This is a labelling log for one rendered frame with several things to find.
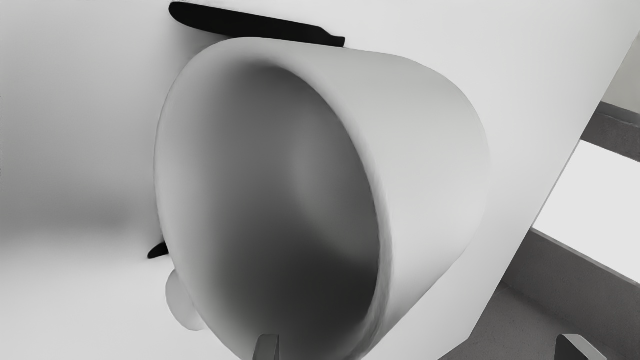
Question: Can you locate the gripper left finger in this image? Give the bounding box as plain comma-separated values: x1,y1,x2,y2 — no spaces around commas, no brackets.
252,333,281,360

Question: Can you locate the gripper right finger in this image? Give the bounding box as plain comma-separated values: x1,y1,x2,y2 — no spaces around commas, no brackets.
555,333,608,360

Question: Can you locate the white ceramic mug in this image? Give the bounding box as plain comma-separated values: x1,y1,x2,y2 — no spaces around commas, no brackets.
153,36,492,360

